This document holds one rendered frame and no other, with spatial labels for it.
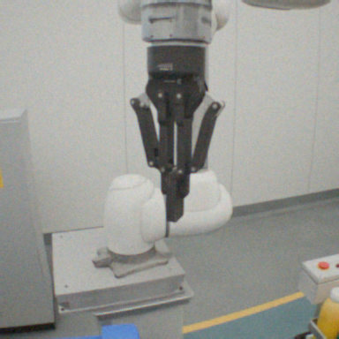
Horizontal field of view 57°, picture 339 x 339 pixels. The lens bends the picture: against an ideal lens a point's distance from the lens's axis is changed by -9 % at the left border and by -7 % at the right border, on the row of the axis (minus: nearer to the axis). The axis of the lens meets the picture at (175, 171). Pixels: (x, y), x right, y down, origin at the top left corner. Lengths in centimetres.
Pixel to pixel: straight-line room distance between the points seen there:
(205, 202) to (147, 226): 18
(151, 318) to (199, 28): 89
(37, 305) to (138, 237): 143
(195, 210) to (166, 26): 68
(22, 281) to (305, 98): 343
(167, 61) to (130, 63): 275
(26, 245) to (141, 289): 117
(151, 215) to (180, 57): 64
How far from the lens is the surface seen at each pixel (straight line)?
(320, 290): 107
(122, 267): 104
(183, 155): 44
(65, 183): 325
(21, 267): 215
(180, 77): 43
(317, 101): 426
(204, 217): 101
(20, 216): 199
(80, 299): 101
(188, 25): 40
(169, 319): 113
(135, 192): 95
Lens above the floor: 166
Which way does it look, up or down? 17 degrees down
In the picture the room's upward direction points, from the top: straight up
